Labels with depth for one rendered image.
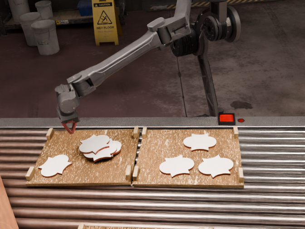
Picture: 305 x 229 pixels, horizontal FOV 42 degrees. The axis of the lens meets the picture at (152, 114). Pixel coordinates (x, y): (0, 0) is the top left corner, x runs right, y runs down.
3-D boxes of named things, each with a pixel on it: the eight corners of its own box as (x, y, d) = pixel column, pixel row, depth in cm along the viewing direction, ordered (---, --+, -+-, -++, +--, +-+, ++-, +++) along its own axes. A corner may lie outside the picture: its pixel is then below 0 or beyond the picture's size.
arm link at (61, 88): (68, 81, 148) (53, 84, 146) (71, 89, 142) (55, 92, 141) (71, 97, 151) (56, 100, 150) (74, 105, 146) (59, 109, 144)
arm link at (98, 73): (168, 39, 161) (159, 16, 155) (175, 42, 157) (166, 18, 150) (78, 97, 152) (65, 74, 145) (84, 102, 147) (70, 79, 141)
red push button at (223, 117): (219, 116, 184) (219, 114, 184) (233, 116, 184) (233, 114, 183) (219, 124, 179) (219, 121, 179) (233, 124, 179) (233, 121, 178)
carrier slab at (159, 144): (144, 132, 178) (143, 129, 177) (237, 131, 172) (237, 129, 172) (132, 186, 149) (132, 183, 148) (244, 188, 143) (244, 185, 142)
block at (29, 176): (31, 171, 159) (29, 166, 157) (36, 171, 159) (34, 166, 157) (26, 181, 154) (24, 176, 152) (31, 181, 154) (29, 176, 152)
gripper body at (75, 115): (73, 108, 157) (70, 92, 153) (80, 120, 149) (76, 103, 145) (56, 112, 155) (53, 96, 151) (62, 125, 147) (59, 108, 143)
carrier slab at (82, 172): (51, 133, 183) (51, 131, 182) (140, 131, 179) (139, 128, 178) (26, 186, 154) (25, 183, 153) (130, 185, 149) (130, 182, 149)
